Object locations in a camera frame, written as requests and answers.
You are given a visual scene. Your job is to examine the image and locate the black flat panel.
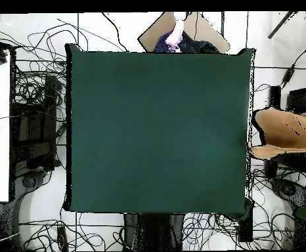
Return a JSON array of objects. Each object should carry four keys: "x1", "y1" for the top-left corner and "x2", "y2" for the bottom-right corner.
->
[{"x1": 286, "y1": 87, "x2": 306, "y2": 114}]

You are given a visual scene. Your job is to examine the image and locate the dark green table cloth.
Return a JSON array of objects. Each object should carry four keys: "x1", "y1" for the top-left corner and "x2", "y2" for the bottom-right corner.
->
[{"x1": 64, "y1": 43, "x2": 256, "y2": 221}]

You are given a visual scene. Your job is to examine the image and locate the tan terry towel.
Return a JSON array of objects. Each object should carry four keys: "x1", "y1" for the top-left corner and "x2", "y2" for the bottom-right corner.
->
[{"x1": 251, "y1": 107, "x2": 306, "y2": 160}]

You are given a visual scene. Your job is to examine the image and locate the dark blue clothes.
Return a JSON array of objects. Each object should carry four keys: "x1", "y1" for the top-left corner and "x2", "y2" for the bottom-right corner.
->
[{"x1": 154, "y1": 30, "x2": 220, "y2": 54}]

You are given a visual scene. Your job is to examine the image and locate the pale pink garment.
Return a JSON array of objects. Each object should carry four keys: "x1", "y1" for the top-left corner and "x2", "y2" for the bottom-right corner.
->
[{"x1": 165, "y1": 19, "x2": 185, "y2": 53}]

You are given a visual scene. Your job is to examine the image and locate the black power adapter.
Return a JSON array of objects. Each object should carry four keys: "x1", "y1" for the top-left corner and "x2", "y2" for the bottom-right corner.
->
[{"x1": 281, "y1": 65, "x2": 294, "y2": 86}]

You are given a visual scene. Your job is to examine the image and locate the black equipment rack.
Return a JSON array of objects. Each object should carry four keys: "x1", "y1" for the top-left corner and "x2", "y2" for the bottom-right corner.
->
[{"x1": 11, "y1": 74, "x2": 59, "y2": 171}]

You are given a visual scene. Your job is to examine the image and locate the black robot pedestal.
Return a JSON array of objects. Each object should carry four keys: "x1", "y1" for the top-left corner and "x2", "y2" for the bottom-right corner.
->
[{"x1": 123, "y1": 213, "x2": 185, "y2": 251}]

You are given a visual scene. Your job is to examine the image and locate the black table leg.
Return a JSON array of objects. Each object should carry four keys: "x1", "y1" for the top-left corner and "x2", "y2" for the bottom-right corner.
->
[{"x1": 237, "y1": 201, "x2": 254, "y2": 243}]

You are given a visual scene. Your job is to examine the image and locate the black rod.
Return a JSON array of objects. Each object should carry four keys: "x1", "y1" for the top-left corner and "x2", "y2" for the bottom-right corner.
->
[{"x1": 267, "y1": 10, "x2": 297, "y2": 39}]

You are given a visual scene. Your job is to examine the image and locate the brown cardboard box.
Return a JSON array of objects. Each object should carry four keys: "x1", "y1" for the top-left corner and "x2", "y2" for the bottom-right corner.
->
[{"x1": 137, "y1": 11, "x2": 231, "y2": 54}]

